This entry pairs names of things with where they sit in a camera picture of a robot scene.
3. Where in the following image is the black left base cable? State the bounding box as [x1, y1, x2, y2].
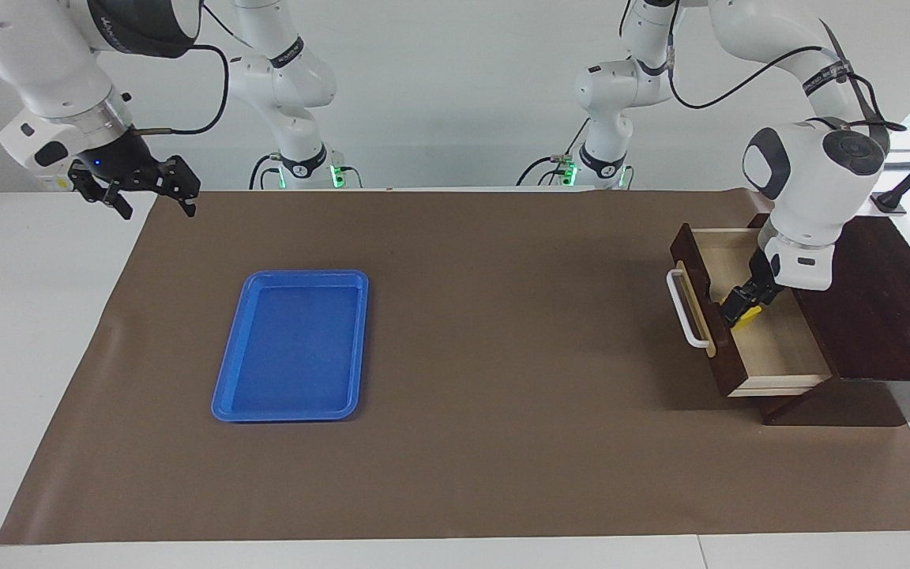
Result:
[516, 119, 590, 187]

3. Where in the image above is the brown table mat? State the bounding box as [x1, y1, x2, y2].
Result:
[0, 190, 910, 546]

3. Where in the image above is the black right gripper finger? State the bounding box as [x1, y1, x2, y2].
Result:
[68, 165, 134, 221]
[152, 155, 202, 217]

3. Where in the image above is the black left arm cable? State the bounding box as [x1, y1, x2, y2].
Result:
[619, 0, 910, 135]

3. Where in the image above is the blue plastic tray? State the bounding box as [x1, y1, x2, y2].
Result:
[211, 269, 370, 423]

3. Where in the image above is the white drawer handle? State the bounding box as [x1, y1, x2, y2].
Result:
[666, 269, 713, 349]

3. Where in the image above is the black right base cable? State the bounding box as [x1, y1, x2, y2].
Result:
[248, 153, 284, 190]

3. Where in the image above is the dark wooden drawer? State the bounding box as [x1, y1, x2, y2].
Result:
[667, 223, 833, 398]

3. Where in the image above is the black base cable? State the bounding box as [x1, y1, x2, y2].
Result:
[516, 119, 590, 187]
[248, 153, 284, 190]

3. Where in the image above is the dark wooden drawer cabinet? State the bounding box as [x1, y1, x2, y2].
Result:
[747, 213, 910, 428]

